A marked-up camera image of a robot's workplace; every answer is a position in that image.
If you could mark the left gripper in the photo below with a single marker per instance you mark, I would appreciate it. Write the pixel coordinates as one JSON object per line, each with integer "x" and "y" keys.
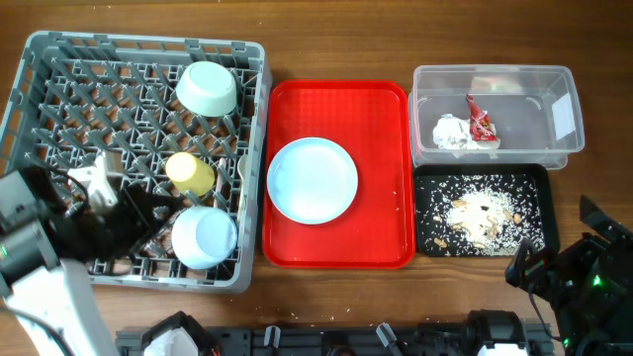
{"x": 135, "y": 200}

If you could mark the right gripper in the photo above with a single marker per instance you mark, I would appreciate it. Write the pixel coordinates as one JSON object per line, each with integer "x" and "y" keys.
{"x": 532, "y": 271}

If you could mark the yellow plastic cup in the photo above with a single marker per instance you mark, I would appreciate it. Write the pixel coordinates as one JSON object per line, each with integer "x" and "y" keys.
{"x": 190, "y": 173}

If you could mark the white plastic fork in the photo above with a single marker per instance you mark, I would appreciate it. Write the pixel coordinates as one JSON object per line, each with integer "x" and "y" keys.
{"x": 221, "y": 169}

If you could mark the white plastic spoon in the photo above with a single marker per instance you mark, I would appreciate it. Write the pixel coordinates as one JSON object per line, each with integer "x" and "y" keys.
{"x": 241, "y": 170}

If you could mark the green bowl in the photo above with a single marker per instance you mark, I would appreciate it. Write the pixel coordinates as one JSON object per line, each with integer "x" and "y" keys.
{"x": 207, "y": 89}

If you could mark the rice and food scraps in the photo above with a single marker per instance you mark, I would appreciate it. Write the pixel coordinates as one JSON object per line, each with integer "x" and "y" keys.
{"x": 476, "y": 215}

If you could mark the red snack wrapper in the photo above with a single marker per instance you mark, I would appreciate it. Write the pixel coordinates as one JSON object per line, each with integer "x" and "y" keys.
{"x": 481, "y": 128}

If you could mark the light blue plate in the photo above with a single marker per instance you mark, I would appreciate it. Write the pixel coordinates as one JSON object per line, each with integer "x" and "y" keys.
{"x": 312, "y": 180}

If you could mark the white tissue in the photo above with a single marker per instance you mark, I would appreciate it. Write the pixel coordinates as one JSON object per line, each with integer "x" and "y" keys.
{"x": 452, "y": 132}

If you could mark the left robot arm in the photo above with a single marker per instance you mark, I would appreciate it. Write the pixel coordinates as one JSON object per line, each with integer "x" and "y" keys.
{"x": 45, "y": 252}

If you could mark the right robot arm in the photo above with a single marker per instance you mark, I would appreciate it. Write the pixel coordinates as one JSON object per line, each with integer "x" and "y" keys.
{"x": 588, "y": 285}

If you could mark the grey dishwasher rack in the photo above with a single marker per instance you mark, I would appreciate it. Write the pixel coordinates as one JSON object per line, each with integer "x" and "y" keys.
{"x": 76, "y": 95}

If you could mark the clear plastic bin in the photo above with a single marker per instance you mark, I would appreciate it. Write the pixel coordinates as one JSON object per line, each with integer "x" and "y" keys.
{"x": 535, "y": 108}

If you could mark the black plastic tray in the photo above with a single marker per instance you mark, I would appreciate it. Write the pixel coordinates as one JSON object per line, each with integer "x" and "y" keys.
{"x": 536, "y": 171}

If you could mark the red plastic tray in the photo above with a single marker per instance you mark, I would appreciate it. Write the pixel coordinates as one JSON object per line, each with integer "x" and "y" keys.
{"x": 369, "y": 120}

